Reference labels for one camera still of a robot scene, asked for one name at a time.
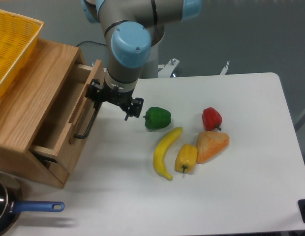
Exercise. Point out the wooden drawer cabinet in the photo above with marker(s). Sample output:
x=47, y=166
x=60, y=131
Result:
x=24, y=108

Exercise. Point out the yellow plastic basket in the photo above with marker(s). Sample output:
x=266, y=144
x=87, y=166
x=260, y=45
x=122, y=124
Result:
x=18, y=37

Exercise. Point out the yellow bell pepper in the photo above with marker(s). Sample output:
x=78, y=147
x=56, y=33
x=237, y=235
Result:
x=186, y=159

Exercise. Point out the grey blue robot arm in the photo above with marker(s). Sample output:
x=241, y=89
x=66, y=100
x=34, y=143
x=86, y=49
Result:
x=125, y=25

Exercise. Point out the yellow banana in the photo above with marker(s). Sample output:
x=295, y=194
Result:
x=161, y=150

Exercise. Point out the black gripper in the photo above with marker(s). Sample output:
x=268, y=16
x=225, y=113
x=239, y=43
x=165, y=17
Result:
x=103, y=93

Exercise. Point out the orange bread wedge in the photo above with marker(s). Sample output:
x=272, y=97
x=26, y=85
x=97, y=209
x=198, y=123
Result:
x=209, y=144

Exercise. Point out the green bell pepper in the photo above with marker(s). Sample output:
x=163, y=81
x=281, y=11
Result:
x=157, y=118

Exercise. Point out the blue handled frying pan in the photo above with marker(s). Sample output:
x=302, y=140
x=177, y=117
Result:
x=12, y=204

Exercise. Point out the red bell pepper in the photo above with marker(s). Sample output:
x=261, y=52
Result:
x=211, y=119

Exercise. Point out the wooden top drawer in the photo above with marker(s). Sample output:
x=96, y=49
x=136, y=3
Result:
x=69, y=114

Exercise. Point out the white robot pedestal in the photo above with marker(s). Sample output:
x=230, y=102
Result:
x=152, y=68

